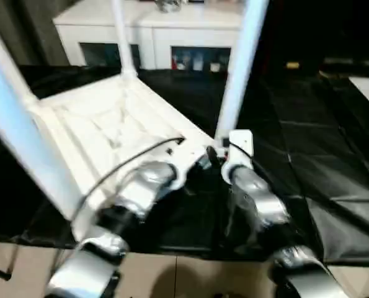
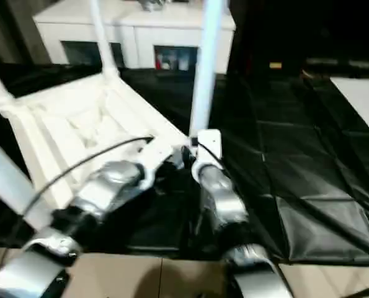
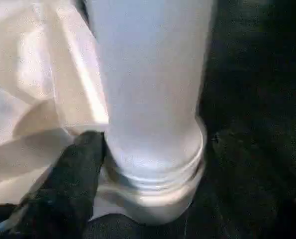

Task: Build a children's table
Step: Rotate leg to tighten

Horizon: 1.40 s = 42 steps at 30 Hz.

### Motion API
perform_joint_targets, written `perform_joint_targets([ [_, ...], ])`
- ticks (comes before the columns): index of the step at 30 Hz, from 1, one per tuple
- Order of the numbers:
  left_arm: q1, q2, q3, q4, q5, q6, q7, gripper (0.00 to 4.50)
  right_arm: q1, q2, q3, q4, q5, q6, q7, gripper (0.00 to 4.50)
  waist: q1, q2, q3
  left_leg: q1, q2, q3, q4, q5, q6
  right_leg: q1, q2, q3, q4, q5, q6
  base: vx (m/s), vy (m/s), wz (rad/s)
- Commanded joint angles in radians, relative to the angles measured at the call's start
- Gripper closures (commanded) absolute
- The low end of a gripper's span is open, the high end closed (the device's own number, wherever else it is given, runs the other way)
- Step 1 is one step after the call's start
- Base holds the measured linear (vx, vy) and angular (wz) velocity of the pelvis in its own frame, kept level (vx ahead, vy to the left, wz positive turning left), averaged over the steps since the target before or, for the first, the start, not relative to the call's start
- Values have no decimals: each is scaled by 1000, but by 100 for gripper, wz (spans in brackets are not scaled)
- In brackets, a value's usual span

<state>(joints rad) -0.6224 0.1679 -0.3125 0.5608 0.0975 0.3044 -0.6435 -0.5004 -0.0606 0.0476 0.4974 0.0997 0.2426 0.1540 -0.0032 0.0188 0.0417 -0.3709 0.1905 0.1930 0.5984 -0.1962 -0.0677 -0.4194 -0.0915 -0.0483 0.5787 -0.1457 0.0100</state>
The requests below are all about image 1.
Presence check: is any dark object on cabinet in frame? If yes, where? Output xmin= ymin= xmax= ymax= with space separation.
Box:
xmin=154 ymin=0 xmax=178 ymax=13

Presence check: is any red and white cup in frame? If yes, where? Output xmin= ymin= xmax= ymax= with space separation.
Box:
xmin=171 ymin=53 xmax=185 ymax=71

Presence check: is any black camera cable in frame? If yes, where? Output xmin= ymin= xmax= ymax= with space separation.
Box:
xmin=229 ymin=142 xmax=369 ymax=246
xmin=50 ymin=137 xmax=185 ymax=280

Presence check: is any white plastic table leg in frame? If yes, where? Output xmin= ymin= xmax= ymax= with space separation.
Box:
xmin=214 ymin=0 xmax=270 ymax=140
xmin=0 ymin=11 xmax=38 ymax=108
xmin=109 ymin=0 xmax=139 ymax=80
xmin=0 ymin=46 xmax=78 ymax=223

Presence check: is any black right camera cable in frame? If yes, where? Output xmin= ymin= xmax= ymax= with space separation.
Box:
xmin=229 ymin=142 xmax=369 ymax=246

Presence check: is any grey curtain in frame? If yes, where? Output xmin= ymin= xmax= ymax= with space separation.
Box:
xmin=0 ymin=0 xmax=71 ymax=66

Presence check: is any black left camera cable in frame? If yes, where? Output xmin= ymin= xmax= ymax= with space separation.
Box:
xmin=50 ymin=137 xmax=185 ymax=280

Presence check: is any black plastic mat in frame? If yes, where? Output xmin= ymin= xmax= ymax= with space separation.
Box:
xmin=0 ymin=63 xmax=369 ymax=268

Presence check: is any white plastic table top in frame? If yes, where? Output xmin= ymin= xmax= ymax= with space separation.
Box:
xmin=29 ymin=76 xmax=234 ymax=240

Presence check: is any white cabinet with glass doors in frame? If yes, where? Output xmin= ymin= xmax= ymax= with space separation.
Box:
xmin=52 ymin=0 xmax=246 ymax=73

